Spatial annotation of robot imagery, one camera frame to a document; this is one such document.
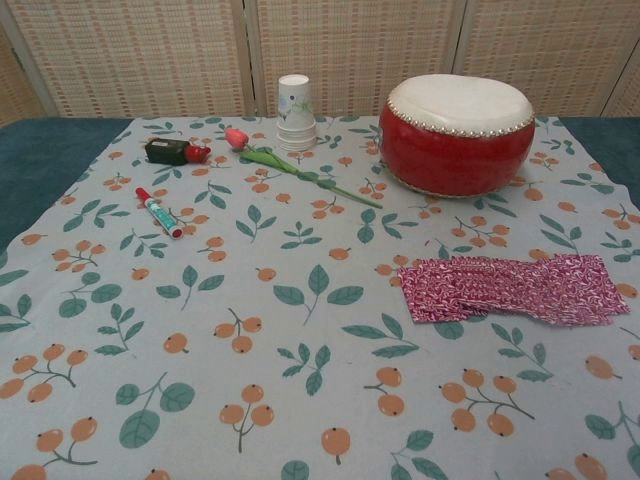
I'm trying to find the pink artificial tulip flower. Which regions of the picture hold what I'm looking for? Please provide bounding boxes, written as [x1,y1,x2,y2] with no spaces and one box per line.
[224,127,384,210]

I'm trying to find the fruit and leaf print tablecloth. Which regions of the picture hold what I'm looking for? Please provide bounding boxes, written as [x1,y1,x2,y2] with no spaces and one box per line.
[0,115,640,480]

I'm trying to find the stack of floral paper cups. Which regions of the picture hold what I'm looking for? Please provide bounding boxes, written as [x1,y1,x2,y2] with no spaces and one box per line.
[276,73,318,152]

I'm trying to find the red capped white marker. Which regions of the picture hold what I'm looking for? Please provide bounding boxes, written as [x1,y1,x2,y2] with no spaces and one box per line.
[135,187,184,240]

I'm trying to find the red drum with white skin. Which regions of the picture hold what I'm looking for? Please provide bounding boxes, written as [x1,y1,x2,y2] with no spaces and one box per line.
[377,75,536,199]

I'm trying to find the dark green bottle red cap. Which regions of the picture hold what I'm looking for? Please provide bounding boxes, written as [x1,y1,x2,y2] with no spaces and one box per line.
[144,139,212,164]

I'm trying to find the woven rattan folding screen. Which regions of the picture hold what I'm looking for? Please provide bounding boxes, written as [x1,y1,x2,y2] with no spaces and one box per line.
[0,0,640,129]

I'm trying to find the pink patterned cloth pieces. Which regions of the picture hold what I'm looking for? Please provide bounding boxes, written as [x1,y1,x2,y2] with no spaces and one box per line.
[396,254,631,326]

